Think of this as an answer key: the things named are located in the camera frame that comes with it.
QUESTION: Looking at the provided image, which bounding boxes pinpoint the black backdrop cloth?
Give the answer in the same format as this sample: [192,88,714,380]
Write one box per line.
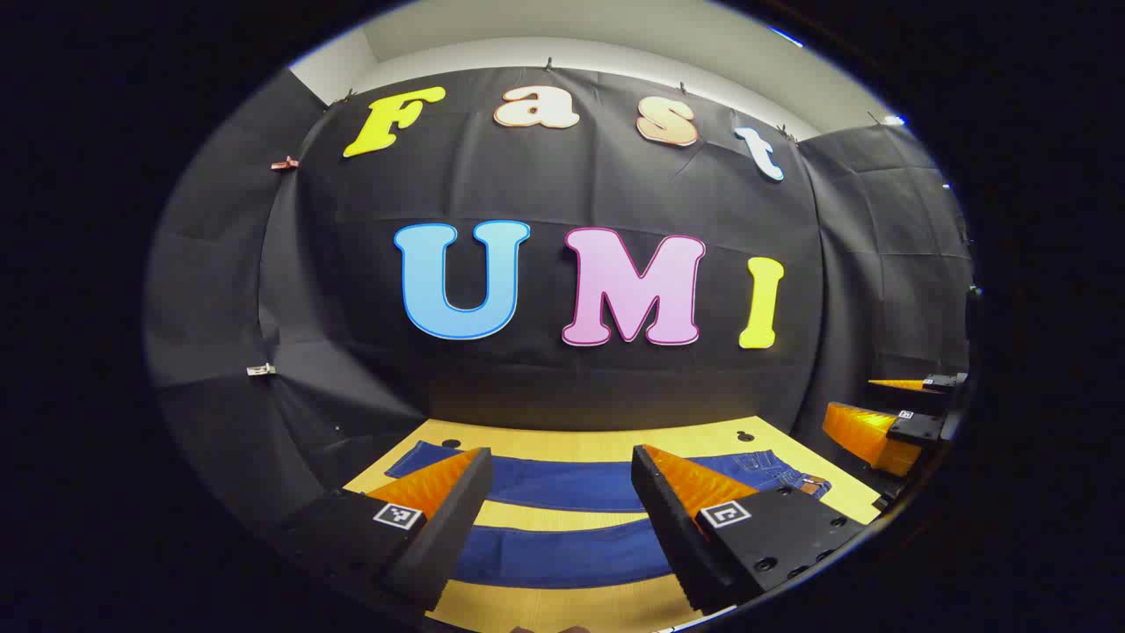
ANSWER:
[145,66,975,528]

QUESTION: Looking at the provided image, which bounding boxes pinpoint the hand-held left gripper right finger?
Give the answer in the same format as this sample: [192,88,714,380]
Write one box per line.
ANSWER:
[630,444,868,615]

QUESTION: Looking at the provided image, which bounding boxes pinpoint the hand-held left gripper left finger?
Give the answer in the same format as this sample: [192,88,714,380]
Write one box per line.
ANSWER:
[281,447,495,612]

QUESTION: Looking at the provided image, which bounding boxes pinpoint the blue denim jeans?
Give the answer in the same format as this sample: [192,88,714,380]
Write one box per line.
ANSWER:
[384,440,833,590]

